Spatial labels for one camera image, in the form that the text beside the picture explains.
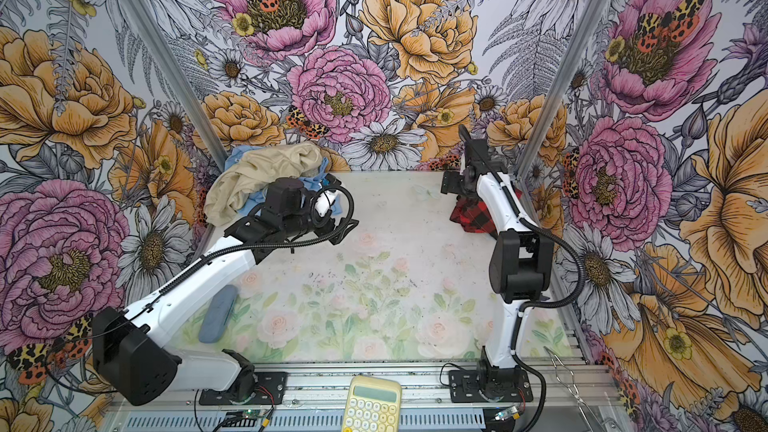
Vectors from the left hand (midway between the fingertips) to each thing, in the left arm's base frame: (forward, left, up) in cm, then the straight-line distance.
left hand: (341, 219), depth 78 cm
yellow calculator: (-38, -8, -21) cm, 44 cm away
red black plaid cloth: (+15, -40, -18) cm, 46 cm away
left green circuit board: (-39, +23, -27) cm, 53 cm away
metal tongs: (-33, -57, -22) cm, 69 cm away
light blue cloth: (+25, +36, -22) cm, 49 cm away
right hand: (+15, -33, -8) cm, 37 cm away
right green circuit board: (-40, -39, -24) cm, 61 cm away
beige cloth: (+29, +34, -11) cm, 47 cm away
